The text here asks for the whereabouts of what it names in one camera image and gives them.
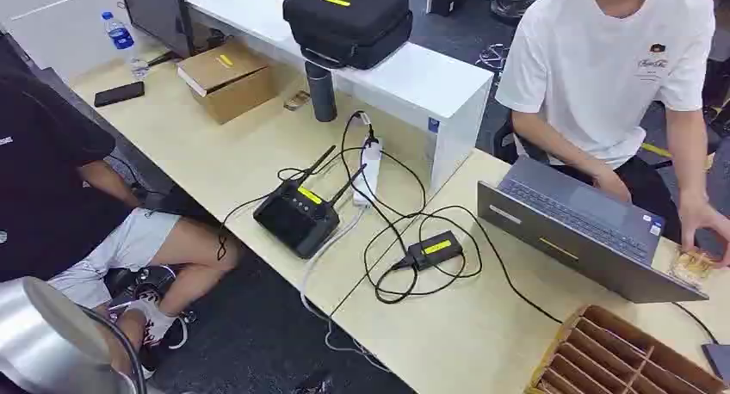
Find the white power strip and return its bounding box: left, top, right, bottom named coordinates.
left=351, top=138, right=383, bottom=208

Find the black remote controller with antennas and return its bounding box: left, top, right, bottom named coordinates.
left=253, top=145, right=368, bottom=261

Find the black power adapter brick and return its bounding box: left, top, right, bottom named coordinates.
left=391, top=230, right=464, bottom=272

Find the dark grey thermos bottle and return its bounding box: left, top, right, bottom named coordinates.
left=303, top=59, right=338, bottom=124

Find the white desk partition shelf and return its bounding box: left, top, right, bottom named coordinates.
left=180, top=0, right=495, bottom=194

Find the black office chair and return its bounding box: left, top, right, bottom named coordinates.
left=492, top=115, right=552, bottom=166

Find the black hard carry case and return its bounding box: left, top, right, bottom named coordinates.
left=282, top=0, right=414, bottom=71

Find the brown cardboard box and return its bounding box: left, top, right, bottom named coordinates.
left=176, top=40, right=280, bottom=126

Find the grey laptop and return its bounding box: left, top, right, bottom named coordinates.
left=476, top=155, right=710, bottom=305

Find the person in white shirt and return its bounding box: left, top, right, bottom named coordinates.
left=494, top=0, right=730, bottom=269

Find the black smartphone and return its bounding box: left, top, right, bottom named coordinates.
left=93, top=81, right=146, bottom=108

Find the black computer monitor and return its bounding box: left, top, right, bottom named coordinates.
left=118, top=0, right=196, bottom=59

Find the clear plastic water bottle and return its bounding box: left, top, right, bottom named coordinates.
left=101, top=10, right=151, bottom=79

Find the wooden compartment box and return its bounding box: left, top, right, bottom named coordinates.
left=524, top=305, right=730, bottom=394

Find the person in black shirt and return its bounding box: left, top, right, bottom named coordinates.
left=0, top=66, right=244, bottom=381

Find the black power cable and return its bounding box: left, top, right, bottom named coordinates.
left=216, top=110, right=720, bottom=345

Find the white power strip cable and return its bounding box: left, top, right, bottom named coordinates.
left=300, top=204, right=394, bottom=375

